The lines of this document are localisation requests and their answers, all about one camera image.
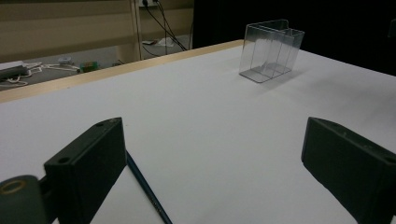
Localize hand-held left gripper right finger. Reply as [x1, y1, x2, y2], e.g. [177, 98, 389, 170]
[300, 116, 396, 224]

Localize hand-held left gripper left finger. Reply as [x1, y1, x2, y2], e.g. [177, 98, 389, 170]
[43, 117, 129, 224]

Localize dark blue pencil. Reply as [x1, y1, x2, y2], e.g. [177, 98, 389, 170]
[125, 150, 174, 224]

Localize clear plastic pen holder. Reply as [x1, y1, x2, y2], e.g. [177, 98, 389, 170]
[238, 19, 305, 84]

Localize green plastic packet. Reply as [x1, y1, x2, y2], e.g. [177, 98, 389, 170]
[78, 61, 100, 73]

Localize white power strip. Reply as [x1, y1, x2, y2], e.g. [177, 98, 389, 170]
[0, 60, 28, 79]

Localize wooden desk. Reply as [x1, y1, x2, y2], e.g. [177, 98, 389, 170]
[0, 0, 194, 64]

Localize black curtain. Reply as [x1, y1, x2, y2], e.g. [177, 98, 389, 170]
[192, 0, 396, 77]

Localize white plastic bag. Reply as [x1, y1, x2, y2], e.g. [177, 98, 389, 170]
[141, 36, 179, 49]

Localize white cable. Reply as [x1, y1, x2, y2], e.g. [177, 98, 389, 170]
[0, 62, 80, 88]

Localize black cable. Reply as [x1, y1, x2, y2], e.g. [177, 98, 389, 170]
[142, 0, 189, 51]
[154, 0, 188, 50]

